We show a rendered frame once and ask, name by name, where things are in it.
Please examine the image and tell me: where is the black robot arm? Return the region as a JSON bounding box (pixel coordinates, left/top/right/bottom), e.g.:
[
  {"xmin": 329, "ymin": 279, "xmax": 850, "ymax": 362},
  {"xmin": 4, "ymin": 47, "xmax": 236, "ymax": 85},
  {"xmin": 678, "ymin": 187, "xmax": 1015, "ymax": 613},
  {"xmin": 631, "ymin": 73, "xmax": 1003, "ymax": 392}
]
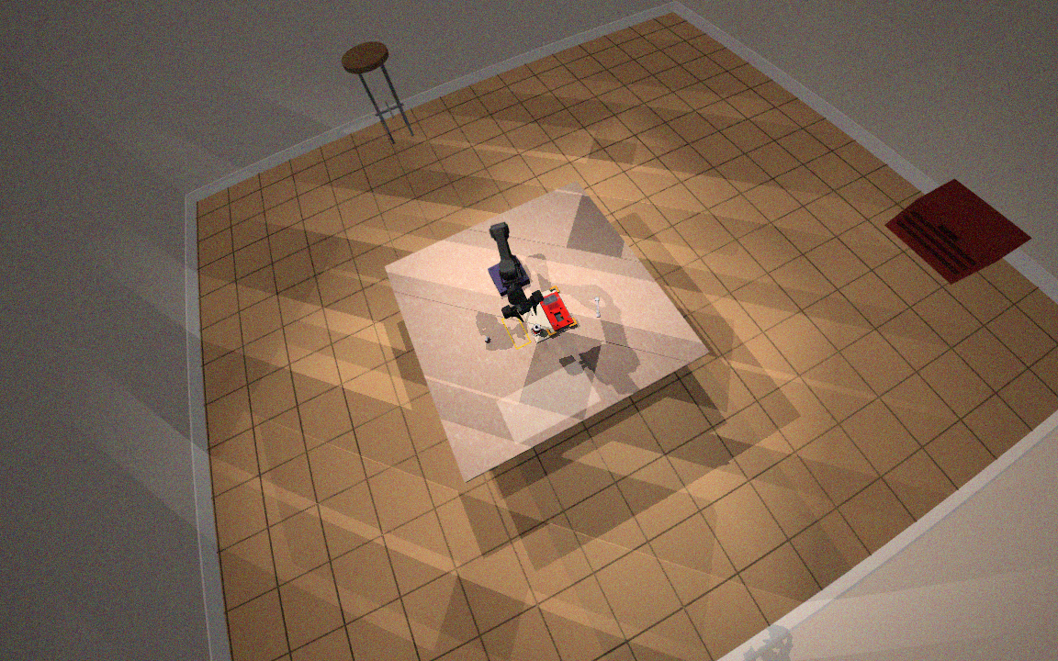
[{"xmin": 489, "ymin": 222, "xmax": 533, "ymax": 315}]

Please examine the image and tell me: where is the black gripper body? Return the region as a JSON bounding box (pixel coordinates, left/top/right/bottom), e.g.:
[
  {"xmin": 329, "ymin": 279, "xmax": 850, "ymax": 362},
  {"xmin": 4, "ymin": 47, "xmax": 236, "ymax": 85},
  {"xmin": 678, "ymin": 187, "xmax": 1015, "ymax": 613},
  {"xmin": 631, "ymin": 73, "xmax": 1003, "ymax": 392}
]
[{"xmin": 501, "ymin": 289, "xmax": 545, "ymax": 319}]

